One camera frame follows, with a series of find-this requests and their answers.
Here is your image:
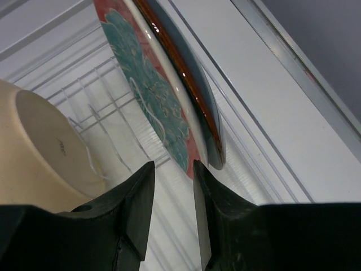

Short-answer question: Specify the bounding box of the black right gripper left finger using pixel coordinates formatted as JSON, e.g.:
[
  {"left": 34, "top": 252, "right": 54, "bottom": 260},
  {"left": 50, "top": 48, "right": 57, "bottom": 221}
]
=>
[{"left": 1, "top": 161, "right": 155, "bottom": 270}]

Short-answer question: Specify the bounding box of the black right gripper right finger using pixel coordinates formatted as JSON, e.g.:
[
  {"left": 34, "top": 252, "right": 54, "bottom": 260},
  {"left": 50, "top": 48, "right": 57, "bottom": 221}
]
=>
[{"left": 193, "top": 160, "right": 360, "bottom": 270}]

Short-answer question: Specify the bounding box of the red plate teal flower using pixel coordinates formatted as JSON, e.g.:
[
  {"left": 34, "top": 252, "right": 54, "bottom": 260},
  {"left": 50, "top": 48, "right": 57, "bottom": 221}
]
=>
[{"left": 94, "top": 1, "right": 208, "bottom": 179}]

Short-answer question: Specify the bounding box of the yellow cream plate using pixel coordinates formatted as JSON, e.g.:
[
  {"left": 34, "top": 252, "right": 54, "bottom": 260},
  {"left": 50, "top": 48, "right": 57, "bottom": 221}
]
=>
[{"left": 1, "top": 80, "right": 106, "bottom": 213}]

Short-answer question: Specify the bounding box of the dark teal brown-rimmed plate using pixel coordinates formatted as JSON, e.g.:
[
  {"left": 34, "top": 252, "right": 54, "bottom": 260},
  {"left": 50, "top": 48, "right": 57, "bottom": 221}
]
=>
[{"left": 135, "top": 1, "right": 226, "bottom": 170}]

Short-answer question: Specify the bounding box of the white wire dish rack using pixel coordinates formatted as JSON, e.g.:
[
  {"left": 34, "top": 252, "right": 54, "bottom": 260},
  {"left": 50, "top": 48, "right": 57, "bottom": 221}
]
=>
[{"left": 1, "top": 1, "right": 310, "bottom": 270}]

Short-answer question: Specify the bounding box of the aluminium table edge rail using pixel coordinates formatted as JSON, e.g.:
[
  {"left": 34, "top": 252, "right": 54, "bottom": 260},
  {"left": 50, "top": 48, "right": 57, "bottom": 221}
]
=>
[{"left": 232, "top": 1, "right": 360, "bottom": 150}]

